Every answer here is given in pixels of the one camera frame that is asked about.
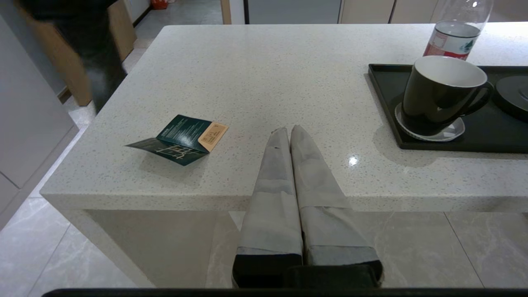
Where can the grey lower cabinet door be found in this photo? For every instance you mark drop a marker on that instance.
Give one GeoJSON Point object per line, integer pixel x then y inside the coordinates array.
{"type": "Point", "coordinates": [367, 10]}
{"type": "Point", "coordinates": [412, 10]}

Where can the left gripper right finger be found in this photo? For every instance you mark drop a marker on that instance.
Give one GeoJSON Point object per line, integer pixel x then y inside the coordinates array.
{"type": "Point", "coordinates": [321, 206]}

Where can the black rectangular serving tray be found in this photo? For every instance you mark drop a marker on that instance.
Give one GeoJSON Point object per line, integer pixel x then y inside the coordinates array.
{"type": "Point", "coordinates": [486, 132]}

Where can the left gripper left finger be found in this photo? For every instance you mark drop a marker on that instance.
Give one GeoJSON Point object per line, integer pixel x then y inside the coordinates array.
{"type": "Point", "coordinates": [272, 214]}

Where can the water bottle red cap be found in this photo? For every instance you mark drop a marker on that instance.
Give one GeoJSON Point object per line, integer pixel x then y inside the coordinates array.
{"type": "Point", "coordinates": [453, 37]}

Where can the dark green folded booklet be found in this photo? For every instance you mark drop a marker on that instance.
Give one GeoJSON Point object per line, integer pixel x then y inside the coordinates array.
{"type": "Point", "coordinates": [185, 130]}

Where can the round black kettle base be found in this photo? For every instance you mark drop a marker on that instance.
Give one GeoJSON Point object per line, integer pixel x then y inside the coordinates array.
{"type": "Point", "coordinates": [515, 95]}

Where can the white side cabinet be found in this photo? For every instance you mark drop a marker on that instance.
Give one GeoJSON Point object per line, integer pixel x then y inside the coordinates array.
{"type": "Point", "coordinates": [29, 123]}

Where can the black mug white inside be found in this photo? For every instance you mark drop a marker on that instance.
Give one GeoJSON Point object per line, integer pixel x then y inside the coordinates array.
{"type": "Point", "coordinates": [433, 99]}

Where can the person in black clothes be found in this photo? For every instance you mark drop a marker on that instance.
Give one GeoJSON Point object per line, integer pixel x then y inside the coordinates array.
{"type": "Point", "coordinates": [90, 53]}

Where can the brown wooden door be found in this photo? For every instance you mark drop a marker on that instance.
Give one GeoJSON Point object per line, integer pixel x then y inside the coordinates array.
{"type": "Point", "coordinates": [123, 29]}

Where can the white saucer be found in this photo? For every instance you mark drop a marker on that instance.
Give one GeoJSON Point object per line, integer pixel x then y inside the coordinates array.
{"type": "Point", "coordinates": [450, 134]}

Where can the red bag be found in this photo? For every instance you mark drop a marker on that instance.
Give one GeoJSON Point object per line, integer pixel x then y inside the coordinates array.
{"type": "Point", "coordinates": [159, 4]}

